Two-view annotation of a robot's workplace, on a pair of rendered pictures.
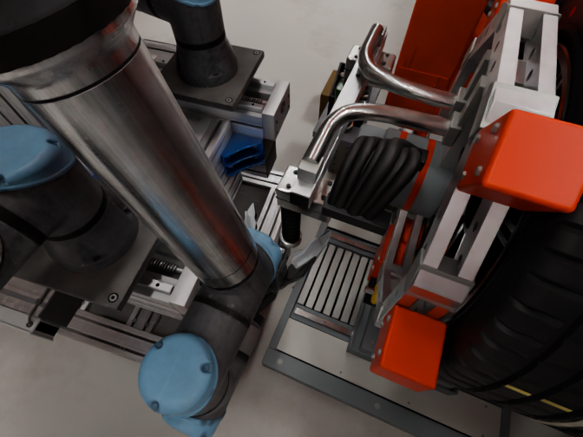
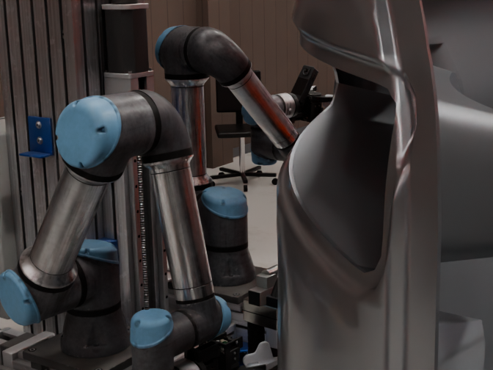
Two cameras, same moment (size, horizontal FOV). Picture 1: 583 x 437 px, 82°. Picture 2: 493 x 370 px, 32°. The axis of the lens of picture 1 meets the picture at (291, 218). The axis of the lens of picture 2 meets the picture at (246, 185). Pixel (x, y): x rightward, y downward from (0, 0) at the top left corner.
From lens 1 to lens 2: 1.40 m
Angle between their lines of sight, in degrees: 48
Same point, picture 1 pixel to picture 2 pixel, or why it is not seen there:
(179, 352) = (156, 311)
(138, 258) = (124, 357)
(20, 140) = (98, 242)
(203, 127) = not seen: hidden behind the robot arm
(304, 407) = not seen: outside the picture
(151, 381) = (139, 315)
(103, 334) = not seen: outside the picture
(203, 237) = (188, 248)
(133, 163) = (174, 199)
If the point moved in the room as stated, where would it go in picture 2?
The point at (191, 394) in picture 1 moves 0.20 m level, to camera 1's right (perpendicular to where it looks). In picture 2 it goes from (157, 320) to (268, 331)
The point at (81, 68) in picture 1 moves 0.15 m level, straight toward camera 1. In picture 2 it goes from (174, 165) to (196, 183)
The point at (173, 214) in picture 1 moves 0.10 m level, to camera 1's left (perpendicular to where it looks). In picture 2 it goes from (180, 228) to (130, 225)
